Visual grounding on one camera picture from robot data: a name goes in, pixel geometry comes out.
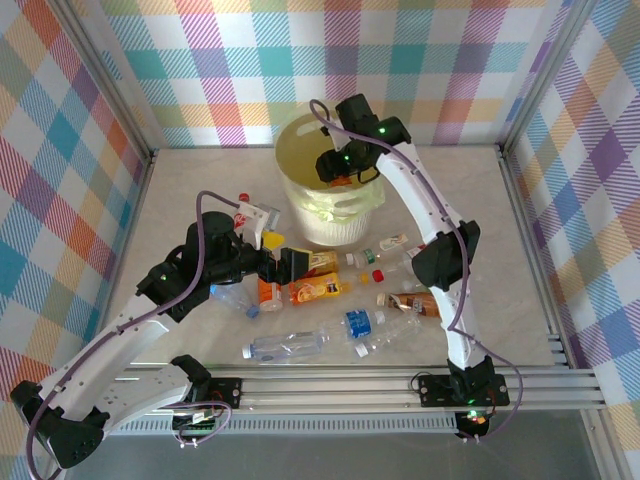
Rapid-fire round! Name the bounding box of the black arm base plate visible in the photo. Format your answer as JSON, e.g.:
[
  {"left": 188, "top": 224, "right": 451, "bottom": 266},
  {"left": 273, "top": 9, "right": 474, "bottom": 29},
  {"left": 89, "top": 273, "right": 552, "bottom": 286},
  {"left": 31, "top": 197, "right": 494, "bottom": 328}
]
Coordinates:
[
  {"left": 418, "top": 374, "right": 510, "bottom": 407},
  {"left": 207, "top": 377, "right": 245, "bottom": 409}
]

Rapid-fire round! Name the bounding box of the wide aluminium base rail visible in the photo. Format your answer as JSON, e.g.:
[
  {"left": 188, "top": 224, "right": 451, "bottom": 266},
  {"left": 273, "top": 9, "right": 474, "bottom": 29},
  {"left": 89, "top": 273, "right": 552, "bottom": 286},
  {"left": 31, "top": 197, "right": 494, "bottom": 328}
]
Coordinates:
[{"left": 107, "top": 364, "right": 604, "bottom": 412}]

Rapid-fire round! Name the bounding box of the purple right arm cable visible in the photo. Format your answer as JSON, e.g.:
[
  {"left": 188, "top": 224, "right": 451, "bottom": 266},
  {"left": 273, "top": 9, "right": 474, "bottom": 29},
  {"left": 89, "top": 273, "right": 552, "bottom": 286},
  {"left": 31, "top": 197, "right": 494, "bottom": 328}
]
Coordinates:
[{"left": 308, "top": 98, "right": 525, "bottom": 444}]

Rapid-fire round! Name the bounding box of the blue label water bottle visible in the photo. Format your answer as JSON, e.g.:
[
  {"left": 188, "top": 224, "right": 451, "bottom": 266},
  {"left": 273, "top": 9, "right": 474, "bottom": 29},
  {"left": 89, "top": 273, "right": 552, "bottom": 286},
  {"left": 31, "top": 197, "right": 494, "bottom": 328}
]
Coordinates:
[{"left": 319, "top": 308, "right": 389, "bottom": 346}]

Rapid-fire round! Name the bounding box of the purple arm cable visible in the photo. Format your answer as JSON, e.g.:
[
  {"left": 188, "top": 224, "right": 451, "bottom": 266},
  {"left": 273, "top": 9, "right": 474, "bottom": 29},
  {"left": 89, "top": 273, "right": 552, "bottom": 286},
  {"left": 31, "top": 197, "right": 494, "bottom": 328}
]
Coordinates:
[
  {"left": 23, "top": 190, "right": 241, "bottom": 480},
  {"left": 308, "top": 98, "right": 525, "bottom": 444}
]

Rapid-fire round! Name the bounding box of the large clear water bottle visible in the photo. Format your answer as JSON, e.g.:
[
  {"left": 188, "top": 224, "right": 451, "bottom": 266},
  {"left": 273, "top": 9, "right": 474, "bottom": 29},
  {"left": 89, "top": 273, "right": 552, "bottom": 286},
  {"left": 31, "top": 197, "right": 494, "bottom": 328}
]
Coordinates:
[{"left": 241, "top": 329, "right": 327, "bottom": 362}]

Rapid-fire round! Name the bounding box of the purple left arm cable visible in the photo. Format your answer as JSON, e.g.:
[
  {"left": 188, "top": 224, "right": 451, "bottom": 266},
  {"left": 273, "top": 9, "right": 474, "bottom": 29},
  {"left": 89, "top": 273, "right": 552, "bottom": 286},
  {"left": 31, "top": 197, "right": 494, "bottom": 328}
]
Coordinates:
[{"left": 23, "top": 190, "right": 241, "bottom": 480}]

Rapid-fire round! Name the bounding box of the cola bottle red cap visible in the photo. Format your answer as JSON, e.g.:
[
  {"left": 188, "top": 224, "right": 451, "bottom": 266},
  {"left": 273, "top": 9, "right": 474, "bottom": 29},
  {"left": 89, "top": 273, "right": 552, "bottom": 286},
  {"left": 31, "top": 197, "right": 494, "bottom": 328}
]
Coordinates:
[{"left": 232, "top": 191, "right": 261, "bottom": 236}]

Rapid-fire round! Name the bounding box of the yellow-green bin liner bag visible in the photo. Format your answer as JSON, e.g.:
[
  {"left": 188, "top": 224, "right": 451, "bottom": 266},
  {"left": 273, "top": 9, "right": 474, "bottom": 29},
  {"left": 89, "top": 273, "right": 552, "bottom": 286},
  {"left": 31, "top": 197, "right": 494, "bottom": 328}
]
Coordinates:
[{"left": 274, "top": 113, "right": 387, "bottom": 227}]

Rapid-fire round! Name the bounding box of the clear water bottle blue cap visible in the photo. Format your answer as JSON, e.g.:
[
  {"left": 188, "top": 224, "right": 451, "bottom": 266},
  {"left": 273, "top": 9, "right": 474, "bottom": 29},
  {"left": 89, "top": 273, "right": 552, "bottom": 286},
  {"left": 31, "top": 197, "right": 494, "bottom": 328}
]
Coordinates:
[{"left": 209, "top": 283, "right": 261, "bottom": 321}]

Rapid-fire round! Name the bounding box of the aluminium side rail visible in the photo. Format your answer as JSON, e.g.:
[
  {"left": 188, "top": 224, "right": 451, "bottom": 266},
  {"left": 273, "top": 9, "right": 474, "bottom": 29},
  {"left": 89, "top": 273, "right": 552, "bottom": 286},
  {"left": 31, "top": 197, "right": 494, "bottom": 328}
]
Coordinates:
[
  {"left": 113, "top": 149, "right": 157, "bottom": 296},
  {"left": 497, "top": 147, "right": 576, "bottom": 371}
]

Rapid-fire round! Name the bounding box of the orange juice bottle yellow cap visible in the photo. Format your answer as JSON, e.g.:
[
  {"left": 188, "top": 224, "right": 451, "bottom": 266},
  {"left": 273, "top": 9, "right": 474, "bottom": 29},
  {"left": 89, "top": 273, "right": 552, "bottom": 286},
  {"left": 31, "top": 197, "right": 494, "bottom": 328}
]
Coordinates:
[{"left": 288, "top": 272, "right": 352, "bottom": 307}]

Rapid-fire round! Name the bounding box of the circuit board with lit LEDs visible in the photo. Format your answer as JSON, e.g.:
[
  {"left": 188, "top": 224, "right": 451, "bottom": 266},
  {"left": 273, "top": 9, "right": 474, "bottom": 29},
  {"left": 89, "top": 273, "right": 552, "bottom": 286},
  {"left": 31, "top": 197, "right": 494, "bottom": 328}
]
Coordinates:
[{"left": 453, "top": 408, "right": 495, "bottom": 442}]

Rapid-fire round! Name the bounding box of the aluminium corner post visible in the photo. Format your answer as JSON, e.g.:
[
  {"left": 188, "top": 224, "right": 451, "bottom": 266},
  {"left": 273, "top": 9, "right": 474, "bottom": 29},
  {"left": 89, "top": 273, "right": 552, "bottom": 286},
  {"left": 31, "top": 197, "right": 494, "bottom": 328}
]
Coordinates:
[
  {"left": 49, "top": 0, "right": 156, "bottom": 161},
  {"left": 494, "top": 0, "right": 609, "bottom": 159}
]

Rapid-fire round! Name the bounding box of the cream plastic waste bin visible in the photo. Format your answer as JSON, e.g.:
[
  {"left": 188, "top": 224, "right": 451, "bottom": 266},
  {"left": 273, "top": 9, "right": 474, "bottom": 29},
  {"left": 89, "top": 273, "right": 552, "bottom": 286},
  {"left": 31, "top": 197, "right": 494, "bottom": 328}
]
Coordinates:
[{"left": 273, "top": 112, "right": 387, "bottom": 247}]

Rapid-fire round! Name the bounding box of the clear plastic bottle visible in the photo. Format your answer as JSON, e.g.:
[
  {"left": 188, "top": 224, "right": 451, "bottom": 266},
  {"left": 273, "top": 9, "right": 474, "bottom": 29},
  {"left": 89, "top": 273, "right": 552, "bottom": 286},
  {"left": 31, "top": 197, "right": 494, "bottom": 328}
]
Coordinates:
[{"left": 353, "top": 314, "right": 422, "bottom": 359}]

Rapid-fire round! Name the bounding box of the green terminal circuit board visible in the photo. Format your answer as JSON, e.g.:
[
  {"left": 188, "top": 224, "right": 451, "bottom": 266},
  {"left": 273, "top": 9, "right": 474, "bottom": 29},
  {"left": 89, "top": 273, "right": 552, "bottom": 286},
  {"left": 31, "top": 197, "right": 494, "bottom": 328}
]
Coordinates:
[{"left": 172, "top": 412, "right": 221, "bottom": 441}]

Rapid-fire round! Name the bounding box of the amber tea bottle yellow label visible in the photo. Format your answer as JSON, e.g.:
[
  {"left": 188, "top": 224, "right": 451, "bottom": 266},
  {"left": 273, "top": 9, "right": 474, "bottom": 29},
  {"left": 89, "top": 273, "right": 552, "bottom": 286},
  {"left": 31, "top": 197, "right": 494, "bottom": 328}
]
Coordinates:
[{"left": 291, "top": 248, "right": 342, "bottom": 277}]

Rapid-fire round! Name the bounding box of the grey slotted cable duct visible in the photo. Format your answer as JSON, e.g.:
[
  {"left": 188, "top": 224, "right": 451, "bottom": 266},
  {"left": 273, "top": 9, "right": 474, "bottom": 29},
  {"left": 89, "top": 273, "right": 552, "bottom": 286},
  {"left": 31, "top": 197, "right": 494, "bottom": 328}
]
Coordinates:
[{"left": 117, "top": 418, "right": 461, "bottom": 436}]

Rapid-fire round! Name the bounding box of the brown coffee drink bottle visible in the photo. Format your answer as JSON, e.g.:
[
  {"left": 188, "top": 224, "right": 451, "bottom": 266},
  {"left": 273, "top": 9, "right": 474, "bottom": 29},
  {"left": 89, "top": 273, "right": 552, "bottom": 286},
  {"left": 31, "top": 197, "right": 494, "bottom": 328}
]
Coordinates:
[{"left": 375, "top": 291, "right": 441, "bottom": 319}]

